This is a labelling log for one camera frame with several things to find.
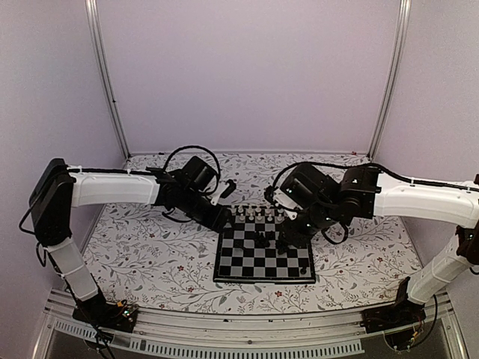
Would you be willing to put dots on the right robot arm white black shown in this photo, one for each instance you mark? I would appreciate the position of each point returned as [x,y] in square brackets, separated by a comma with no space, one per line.
[371,190]

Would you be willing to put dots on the black white chessboard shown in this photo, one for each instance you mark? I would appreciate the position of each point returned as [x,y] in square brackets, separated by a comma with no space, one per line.
[263,247]

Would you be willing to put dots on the front aluminium rail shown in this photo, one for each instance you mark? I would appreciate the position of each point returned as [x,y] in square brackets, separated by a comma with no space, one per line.
[170,334]

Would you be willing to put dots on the left aluminium frame post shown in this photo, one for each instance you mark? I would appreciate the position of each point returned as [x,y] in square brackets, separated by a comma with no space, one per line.
[94,25]

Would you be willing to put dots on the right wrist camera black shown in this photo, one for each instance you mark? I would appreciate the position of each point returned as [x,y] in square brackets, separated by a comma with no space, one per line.
[306,185]

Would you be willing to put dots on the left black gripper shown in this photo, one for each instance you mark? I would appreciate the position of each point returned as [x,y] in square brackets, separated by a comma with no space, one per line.
[218,221]

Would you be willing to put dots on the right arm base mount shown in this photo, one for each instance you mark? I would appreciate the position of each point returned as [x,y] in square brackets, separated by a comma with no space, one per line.
[401,324]

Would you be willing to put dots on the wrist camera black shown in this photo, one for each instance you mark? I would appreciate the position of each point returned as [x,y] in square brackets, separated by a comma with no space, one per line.
[197,174]
[306,185]

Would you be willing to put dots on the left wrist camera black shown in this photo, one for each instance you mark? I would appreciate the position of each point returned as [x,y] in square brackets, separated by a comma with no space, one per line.
[197,174]

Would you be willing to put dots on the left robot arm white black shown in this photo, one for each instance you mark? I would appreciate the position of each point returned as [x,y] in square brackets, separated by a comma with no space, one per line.
[195,190]

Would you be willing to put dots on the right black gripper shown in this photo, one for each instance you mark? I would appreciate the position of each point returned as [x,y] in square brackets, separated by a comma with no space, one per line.
[296,237]

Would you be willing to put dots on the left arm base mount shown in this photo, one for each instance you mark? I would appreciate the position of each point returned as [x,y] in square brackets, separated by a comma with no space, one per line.
[120,316]

